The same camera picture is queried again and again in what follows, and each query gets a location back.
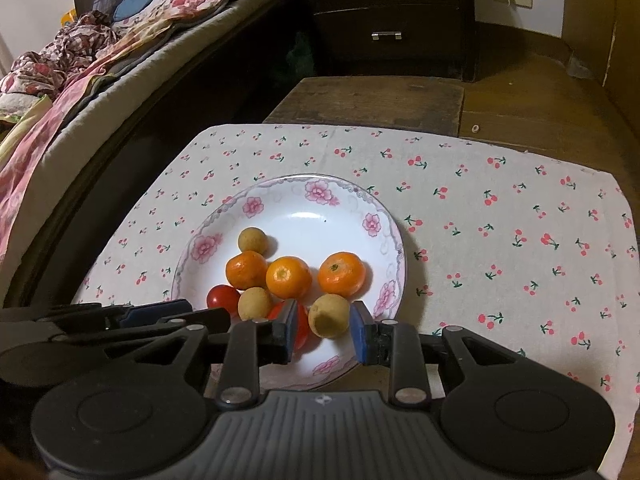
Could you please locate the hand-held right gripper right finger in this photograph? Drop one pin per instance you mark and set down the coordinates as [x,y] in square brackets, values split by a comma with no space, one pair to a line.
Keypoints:
[361,335]

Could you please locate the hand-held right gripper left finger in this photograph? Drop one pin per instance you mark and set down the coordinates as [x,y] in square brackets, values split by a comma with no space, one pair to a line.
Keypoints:
[290,332]

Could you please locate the dark wooden bed frame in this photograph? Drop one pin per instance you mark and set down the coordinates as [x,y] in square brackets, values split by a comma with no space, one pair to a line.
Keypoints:
[125,150]

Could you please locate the dark wooden nightstand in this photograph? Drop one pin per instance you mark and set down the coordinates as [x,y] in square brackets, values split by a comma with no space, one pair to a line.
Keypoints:
[430,15]

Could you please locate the bed with pink bedding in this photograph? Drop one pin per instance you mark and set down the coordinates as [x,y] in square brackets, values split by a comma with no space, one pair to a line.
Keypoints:
[30,170]

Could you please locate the red cherry tomato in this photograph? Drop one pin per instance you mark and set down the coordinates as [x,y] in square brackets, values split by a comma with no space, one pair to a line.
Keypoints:
[303,330]
[222,299]

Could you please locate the brown wooden door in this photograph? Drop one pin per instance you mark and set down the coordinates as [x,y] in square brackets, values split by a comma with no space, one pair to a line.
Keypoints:
[590,20]

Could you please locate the green yellow floral blanket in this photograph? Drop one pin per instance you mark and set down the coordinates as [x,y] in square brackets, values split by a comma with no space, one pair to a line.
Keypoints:
[20,115]

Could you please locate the white floral rim plate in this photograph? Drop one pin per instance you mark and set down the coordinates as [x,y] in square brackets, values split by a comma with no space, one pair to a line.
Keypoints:
[310,225]

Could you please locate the small orange object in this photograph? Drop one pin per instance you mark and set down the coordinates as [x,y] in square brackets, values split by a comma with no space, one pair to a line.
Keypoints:
[68,16]

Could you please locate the cherry print tablecloth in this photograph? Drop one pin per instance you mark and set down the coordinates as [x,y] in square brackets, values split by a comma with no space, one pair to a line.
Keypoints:
[500,260]

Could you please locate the red plaid cloth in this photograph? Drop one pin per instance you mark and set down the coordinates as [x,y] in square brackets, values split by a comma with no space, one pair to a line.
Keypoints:
[75,45]

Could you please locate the beige mattress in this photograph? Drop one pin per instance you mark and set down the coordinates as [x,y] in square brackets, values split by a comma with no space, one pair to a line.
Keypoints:
[175,55]

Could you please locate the small orange mandarin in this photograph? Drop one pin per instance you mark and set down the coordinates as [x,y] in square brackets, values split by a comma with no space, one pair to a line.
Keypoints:
[288,276]
[340,273]
[246,270]

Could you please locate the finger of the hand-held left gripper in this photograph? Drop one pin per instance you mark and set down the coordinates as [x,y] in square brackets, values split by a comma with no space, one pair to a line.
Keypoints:
[160,310]
[200,319]

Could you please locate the tan longan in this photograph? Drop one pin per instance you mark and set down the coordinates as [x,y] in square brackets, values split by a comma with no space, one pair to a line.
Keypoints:
[252,240]
[255,302]
[327,315]

